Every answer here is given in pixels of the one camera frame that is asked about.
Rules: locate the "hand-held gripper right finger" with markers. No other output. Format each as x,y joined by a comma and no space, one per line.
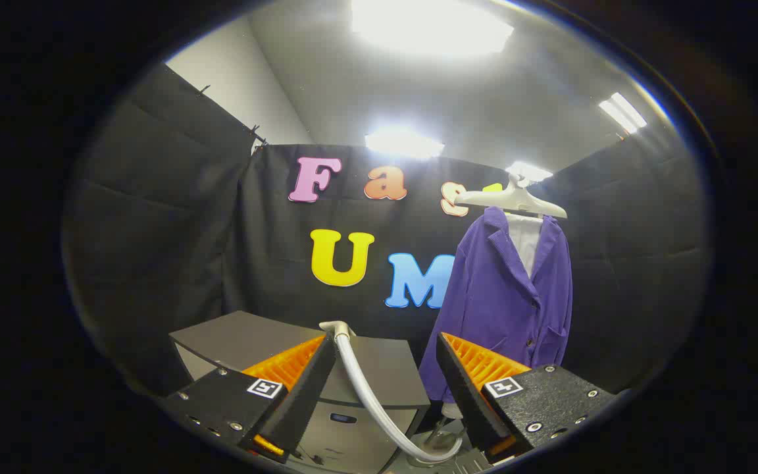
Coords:
461,388

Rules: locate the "ceiling light panel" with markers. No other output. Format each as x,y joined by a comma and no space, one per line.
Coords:
402,143
622,113
428,26
529,172

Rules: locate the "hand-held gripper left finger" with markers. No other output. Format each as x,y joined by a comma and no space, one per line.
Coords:
306,388

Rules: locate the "white mannequin torso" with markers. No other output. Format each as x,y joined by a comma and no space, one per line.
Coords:
525,243

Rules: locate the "grey cabinet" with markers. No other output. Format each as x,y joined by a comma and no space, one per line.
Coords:
379,368

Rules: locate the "white clothes hanger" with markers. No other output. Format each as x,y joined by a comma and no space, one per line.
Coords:
514,197

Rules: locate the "metal mannequin stand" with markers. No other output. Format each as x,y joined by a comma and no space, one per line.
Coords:
441,438

